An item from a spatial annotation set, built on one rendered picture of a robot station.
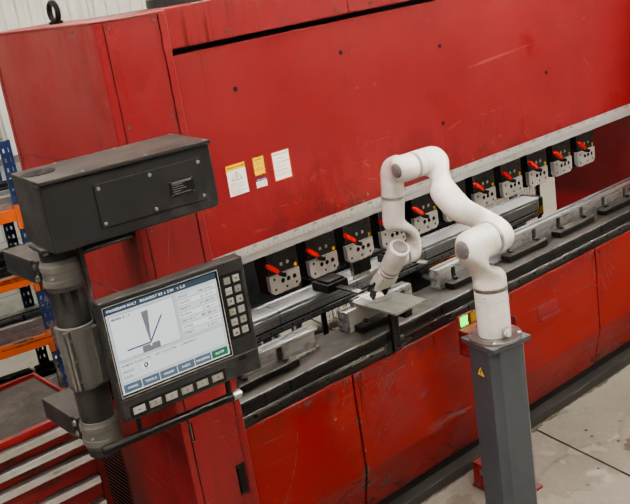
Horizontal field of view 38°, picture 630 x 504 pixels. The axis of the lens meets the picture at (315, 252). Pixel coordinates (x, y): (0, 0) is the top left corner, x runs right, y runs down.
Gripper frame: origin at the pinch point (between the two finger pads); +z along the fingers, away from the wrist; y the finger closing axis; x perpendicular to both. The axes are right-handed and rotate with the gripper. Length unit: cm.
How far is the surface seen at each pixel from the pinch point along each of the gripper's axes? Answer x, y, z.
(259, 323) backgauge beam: -16, 44, 21
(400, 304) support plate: 11.3, -1.9, -5.8
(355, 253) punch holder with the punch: -15.1, 5.8, -11.1
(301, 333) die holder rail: 2.9, 38.0, 5.1
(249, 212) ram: -30, 53, -40
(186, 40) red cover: -69, 67, -93
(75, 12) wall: -409, -23, 178
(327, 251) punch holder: -17.0, 19.8, -16.5
